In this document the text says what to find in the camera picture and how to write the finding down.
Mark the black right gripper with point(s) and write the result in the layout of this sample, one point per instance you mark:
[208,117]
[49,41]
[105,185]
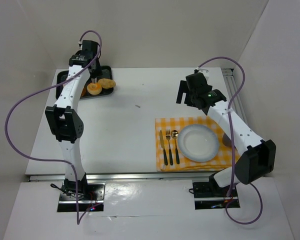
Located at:
[186,93]

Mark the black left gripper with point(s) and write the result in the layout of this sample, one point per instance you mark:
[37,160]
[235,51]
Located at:
[96,72]

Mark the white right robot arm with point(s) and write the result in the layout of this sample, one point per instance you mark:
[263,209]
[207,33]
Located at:
[256,155]

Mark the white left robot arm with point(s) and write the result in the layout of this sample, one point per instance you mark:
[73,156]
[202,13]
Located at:
[63,120]

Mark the small oval bread roll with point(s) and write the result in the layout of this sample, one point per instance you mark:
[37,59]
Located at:
[107,83]

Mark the round donut bread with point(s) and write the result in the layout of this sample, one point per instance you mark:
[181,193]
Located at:
[94,88]

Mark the orange fluted cake bread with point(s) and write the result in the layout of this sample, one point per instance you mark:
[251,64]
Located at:
[73,88]

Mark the black baking tray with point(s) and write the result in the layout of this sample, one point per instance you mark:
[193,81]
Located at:
[106,73]

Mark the white blue-rimmed plate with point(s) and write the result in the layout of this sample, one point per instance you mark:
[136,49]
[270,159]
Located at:
[198,143]

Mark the purple mug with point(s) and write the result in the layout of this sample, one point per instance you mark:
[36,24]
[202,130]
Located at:
[226,141]

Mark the yellow checkered cloth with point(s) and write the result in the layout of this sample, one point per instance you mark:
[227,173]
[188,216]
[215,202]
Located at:
[222,160]

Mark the gold spoon black handle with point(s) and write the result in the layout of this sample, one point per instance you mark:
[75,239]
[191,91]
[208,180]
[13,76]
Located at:
[175,135]

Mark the gold fork black handle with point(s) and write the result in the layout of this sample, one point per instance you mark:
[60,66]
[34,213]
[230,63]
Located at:
[168,138]

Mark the gold knife black handle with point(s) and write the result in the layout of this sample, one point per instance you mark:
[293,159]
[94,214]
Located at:
[162,144]

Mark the aluminium rail front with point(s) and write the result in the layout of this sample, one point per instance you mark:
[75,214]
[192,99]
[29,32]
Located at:
[147,176]

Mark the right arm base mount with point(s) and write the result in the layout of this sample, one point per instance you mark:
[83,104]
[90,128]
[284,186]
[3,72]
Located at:
[207,197]

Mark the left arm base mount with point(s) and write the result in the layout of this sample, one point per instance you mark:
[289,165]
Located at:
[92,201]

